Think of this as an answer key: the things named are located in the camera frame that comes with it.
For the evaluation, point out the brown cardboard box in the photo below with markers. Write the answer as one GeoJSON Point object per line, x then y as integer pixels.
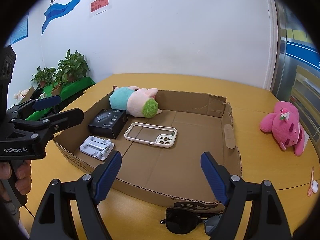
{"type": "Point", "coordinates": [173, 177]}

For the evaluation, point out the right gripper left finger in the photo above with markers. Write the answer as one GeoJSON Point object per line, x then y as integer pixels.
{"type": "Point", "coordinates": [54, 219]}

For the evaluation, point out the green cloth covered table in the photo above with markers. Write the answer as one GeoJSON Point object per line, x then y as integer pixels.
{"type": "Point", "coordinates": [69, 93]}

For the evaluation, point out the teal pink plush pig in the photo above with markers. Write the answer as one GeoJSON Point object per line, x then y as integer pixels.
{"type": "Point", "coordinates": [138, 102]}

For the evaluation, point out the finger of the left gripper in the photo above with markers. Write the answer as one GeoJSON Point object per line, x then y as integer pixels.
{"type": "Point", "coordinates": [52, 121]}
{"type": "Point", "coordinates": [24, 110]}

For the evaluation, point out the person left hand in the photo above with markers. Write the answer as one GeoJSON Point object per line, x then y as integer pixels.
{"type": "Point", "coordinates": [23, 174]}

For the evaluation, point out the small white object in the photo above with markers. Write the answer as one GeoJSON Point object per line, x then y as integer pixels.
{"type": "Point", "coordinates": [315, 186]}

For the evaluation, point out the pink plush bear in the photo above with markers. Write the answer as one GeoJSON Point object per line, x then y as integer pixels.
{"type": "Point", "coordinates": [284, 124]}

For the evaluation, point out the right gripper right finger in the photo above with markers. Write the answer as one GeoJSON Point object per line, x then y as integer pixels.
{"type": "Point", "coordinates": [267, 218]}

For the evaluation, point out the pink pen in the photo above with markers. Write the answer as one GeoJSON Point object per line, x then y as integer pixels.
{"type": "Point", "coordinates": [310, 192]}

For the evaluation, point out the white folding phone stand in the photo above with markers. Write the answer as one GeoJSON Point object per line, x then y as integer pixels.
{"type": "Point", "coordinates": [97, 148]}

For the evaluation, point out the black charger box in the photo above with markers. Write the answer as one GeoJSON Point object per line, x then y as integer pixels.
{"type": "Point", "coordinates": [108, 123]}

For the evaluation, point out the clear white phone case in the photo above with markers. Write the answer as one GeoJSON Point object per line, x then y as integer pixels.
{"type": "Point", "coordinates": [152, 135]}

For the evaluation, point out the green potted plant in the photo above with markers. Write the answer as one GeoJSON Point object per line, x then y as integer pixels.
{"type": "Point", "coordinates": [71, 68]}
{"type": "Point", "coordinates": [44, 77]}

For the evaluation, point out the red wall notice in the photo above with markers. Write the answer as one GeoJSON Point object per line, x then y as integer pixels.
{"type": "Point", "coordinates": [99, 6]}

